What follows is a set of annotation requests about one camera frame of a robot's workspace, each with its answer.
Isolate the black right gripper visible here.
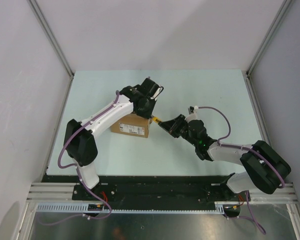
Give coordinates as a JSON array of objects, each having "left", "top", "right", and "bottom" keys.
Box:
[{"left": 158, "top": 114, "right": 198, "bottom": 147}]

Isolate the yellow utility knife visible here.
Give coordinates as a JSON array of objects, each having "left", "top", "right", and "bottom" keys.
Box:
[{"left": 152, "top": 116, "right": 162, "bottom": 124}]

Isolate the brown cardboard express box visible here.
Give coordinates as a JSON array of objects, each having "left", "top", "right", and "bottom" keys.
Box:
[{"left": 110, "top": 113, "right": 152, "bottom": 138}]

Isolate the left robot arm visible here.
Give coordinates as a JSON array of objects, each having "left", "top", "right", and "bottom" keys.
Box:
[{"left": 57, "top": 77, "right": 164, "bottom": 200}]

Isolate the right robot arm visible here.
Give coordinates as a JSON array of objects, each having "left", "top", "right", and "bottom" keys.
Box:
[{"left": 158, "top": 114, "right": 292, "bottom": 201}]

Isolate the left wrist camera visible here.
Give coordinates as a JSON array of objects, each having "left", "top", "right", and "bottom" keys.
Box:
[{"left": 151, "top": 86, "right": 164, "bottom": 101}]

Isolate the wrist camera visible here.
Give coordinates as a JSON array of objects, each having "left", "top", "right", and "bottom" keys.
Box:
[
  {"left": 151, "top": 86, "right": 164, "bottom": 101},
  {"left": 185, "top": 105, "right": 199, "bottom": 123}
]

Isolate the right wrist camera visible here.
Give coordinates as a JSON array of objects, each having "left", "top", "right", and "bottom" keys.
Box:
[{"left": 185, "top": 105, "right": 199, "bottom": 123}]

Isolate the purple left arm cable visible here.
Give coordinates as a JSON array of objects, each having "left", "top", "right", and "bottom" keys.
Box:
[{"left": 37, "top": 76, "right": 152, "bottom": 226}]

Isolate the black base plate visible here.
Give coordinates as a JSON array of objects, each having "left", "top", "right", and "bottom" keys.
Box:
[{"left": 41, "top": 174, "right": 283, "bottom": 206}]

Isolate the grey slotted cable duct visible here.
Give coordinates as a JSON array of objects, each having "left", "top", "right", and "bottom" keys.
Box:
[{"left": 36, "top": 201, "right": 228, "bottom": 215}]

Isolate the left aluminium frame post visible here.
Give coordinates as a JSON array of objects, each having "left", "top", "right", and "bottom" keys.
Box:
[{"left": 27, "top": 0, "right": 74, "bottom": 78}]

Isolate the aluminium frame post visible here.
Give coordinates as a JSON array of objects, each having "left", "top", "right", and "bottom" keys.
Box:
[
  {"left": 27, "top": 0, "right": 74, "bottom": 78},
  {"left": 245, "top": 0, "right": 295, "bottom": 76}
]

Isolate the right aluminium frame post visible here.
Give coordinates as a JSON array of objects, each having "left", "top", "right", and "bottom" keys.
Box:
[{"left": 245, "top": 0, "right": 295, "bottom": 76}]

